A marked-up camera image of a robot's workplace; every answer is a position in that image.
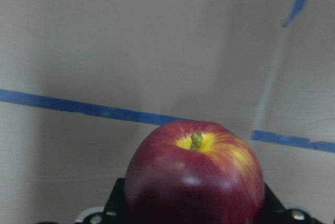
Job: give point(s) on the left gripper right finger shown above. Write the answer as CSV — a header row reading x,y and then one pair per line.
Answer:
x,y
272,211

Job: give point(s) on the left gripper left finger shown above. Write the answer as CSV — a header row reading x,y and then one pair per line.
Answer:
x,y
116,209

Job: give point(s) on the red yellow apple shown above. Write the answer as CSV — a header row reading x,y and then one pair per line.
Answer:
x,y
194,172

